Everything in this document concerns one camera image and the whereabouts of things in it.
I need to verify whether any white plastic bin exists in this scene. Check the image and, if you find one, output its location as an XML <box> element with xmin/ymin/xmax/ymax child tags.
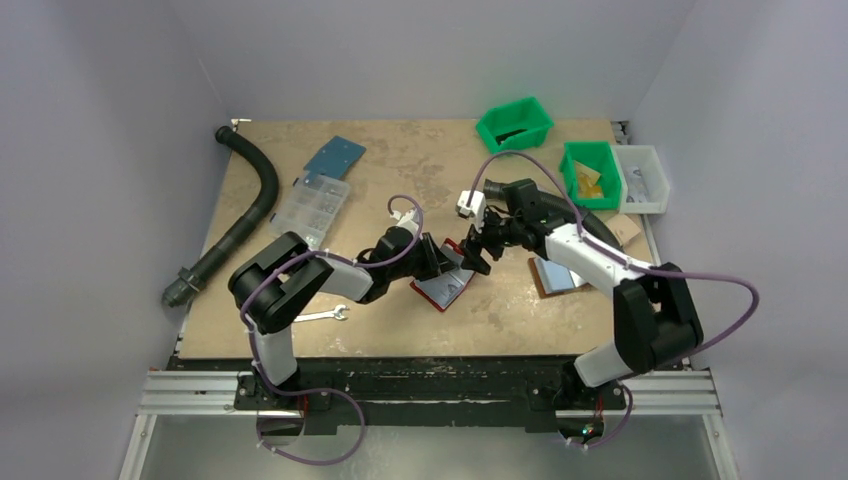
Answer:
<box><xmin>611</xmin><ymin>145</ymin><xmax>671</xmax><ymax>215</ymax></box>

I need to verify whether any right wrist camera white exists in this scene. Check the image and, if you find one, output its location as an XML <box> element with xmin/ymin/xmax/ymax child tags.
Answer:
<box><xmin>455</xmin><ymin>190</ymin><xmax>487</xmax><ymax>221</ymax></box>

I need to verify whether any green bin with yellow items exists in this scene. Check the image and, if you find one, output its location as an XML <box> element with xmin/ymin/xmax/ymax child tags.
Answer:
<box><xmin>559</xmin><ymin>141</ymin><xmax>622</xmax><ymax>211</ymax></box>

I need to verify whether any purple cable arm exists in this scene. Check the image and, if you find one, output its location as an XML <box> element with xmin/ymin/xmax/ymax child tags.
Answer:
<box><xmin>468</xmin><ymin>150</ymin><xmax>761</xmax><ymax>452</ymax></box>
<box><xmin>238</xmin><ymin>194</ymin><xmax>427</xmax><ymax>467</ymax></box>

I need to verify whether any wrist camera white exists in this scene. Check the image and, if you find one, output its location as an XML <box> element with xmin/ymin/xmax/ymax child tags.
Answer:
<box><xmin>390</xmin><ymin>208</ymin><xmax>422</xmax><ymax>235</ymax></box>
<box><xmin>455</xmin><ymin>190</ymin><xmax>487</xmax><ymax>221</ymax></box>

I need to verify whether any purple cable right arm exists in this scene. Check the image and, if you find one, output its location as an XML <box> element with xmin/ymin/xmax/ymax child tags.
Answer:
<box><xmin>468</xmin><ymin>150</ymin><xmax>761</xmax><ymax>452</ymax></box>

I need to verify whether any black corrugated hose left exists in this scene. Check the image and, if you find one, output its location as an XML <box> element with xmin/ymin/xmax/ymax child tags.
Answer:
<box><xmin>162</xmin><ymin>125</ymin><xmax>282</xmax><ymax>309</ymax></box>

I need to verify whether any silver wrench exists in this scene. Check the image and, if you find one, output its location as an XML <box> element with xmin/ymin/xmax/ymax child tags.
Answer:
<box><xmin>294</xmin><ymin>304</ymin><xmax>349</xmax><ymax>323</ymax></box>

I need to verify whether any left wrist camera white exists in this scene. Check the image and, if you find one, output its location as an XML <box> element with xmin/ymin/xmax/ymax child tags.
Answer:
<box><xmin>390</xmin><ymin>208</ymin><xmax>422</xmax><ymax>235</ymax></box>

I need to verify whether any black corrugated hose right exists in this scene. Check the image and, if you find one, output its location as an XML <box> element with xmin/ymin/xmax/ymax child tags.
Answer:
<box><xmin>482</xmin><ymin>178</ymin><xmax>624</xmax><ymax>250</ymax></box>

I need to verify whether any clear compartment screw box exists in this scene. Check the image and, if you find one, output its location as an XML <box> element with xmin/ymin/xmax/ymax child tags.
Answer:
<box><xmin>269</xmin><ymin>172</ymin><xmax>350</xmax><ymax>250</ymax></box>

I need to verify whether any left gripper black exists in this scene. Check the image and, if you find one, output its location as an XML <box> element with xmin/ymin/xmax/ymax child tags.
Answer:
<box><xmin>387</xmin><ymin>232</ymin><xmax>457</xmax><ymax>282</ymax></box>

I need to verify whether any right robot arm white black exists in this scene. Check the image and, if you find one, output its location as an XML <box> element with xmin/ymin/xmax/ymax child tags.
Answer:
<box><xmin>456</xmin><ymin>179</ymin><xmax>703</xmax><ymax>407</ymax></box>

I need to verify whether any red leather card holder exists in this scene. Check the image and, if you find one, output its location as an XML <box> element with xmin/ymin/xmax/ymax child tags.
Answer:
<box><xmin>410</xmin><ymin>238</ymin><xmax>475</xmax><ymax>312</ymax></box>

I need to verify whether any brown open card holder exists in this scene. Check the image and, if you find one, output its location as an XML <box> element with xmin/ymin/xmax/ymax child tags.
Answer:
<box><xmin>528</xmin><ymin>257</ymin><xmax>588</xmax><ymax>299</ymax></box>

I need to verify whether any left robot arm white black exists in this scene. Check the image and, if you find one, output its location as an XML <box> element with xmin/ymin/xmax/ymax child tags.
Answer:
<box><xmin>228</xmin><ymin>226</ymin><xmax>459</xmax><ymax>409</ymax></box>

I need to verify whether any black corrugated hose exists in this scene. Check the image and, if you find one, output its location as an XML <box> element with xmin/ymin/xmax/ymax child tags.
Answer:
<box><xmin>162</xmin><ymin>125</ymin><xmax>282</xmax><ymax>309</ymax></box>
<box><xmin>482</xmin><ymin>178</ymin><xmax>624</xmax><ymax>250</ymax></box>

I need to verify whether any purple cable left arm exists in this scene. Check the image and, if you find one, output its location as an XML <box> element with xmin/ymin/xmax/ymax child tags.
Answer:
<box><xmin>238</xmin><ymin>194</ymin><xmax>427</xmax><ymax>467</ymax></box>

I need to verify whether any green bin rear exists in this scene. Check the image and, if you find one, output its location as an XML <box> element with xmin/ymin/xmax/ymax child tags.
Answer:
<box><xmin>475</xmin><ymin>97</ymin><xmax>554</xmax><ymax>154</ymax></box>

